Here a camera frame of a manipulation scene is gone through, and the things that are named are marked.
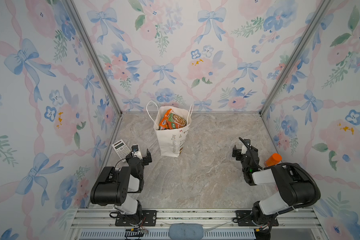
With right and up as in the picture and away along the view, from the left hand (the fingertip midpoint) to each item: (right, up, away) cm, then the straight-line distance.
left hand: (140, 149), depth 91 cm
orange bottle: (+78, -5, -5) cm, 78 cm away
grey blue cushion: (+27, -34, -23) cm, 49 cm away
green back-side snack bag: (+21, +17, -5) cm, 27 cm away
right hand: (+64, +2, +2) cm, 64 cm away
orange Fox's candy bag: (+15, +15, -6) cm, 22 cm away
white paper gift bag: (+19, +6, -9) cm, 22 cm away
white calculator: (-14, -1, +7) cm, 16 cm away
